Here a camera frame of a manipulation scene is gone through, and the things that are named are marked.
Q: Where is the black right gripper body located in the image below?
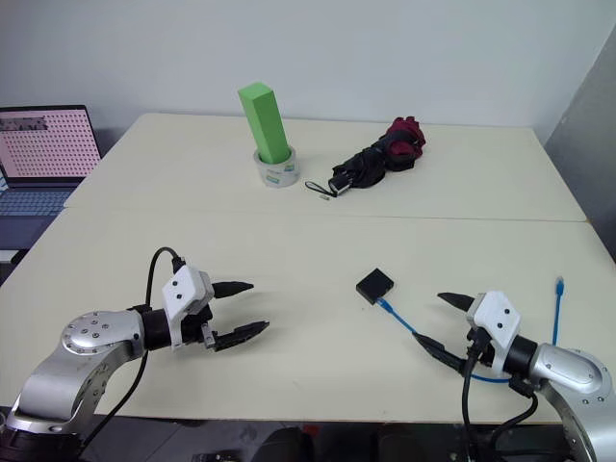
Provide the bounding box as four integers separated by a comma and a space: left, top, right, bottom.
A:
464, 324, 500, 374

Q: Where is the green foam block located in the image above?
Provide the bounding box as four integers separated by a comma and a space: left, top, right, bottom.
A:
237, 82, 294, 166

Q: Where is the blue Ethernet cable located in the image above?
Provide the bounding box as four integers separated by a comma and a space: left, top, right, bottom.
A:
376, 275, 567, 385

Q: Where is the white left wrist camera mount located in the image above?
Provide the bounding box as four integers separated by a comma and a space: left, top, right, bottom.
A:
161, 267, 216, 350

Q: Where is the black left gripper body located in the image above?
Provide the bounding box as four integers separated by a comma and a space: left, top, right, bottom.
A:
178, 303, 221, 355

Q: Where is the dark rounded shape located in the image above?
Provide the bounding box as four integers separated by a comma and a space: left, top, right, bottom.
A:
267, 425, 320, 462

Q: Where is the clear packing tape roll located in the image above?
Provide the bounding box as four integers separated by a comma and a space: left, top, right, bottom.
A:
253, 145, 300, 191

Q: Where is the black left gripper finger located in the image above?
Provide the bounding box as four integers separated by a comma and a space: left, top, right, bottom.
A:
214, 321, 271, 353
213, 278, 255, 300

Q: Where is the grey wall panel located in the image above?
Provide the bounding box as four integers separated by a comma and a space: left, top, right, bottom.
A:
542, 32, 616, 271

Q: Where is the small black square box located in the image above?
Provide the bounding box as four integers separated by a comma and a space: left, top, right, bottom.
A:
355, 267, 397, 306

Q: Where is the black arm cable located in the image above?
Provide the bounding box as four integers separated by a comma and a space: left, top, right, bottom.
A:
79, 246, 188, 458
460, 328, 539, 462

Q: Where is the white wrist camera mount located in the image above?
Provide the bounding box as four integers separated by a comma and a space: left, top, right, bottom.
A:
464, 290, 524, 377
161, 267, 216, 350

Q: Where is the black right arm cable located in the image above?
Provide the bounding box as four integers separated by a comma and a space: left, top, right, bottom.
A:
460, 328, 539, 462

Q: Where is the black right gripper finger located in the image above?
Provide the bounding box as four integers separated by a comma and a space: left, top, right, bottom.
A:
414, 331, 471, 375
436, 291, 477, 317

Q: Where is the open laptop with pink screen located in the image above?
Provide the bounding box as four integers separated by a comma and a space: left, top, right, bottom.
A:
0, 104, 104, 218

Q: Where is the black and red folded umbrella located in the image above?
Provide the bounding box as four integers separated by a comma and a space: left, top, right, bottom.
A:
304, 115, 428, 201

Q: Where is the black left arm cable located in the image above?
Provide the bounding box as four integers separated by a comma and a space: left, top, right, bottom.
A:
79, 246, 188, 458

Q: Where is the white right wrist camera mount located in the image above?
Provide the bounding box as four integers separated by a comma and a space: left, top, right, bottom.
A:
464, 290, 524, 377

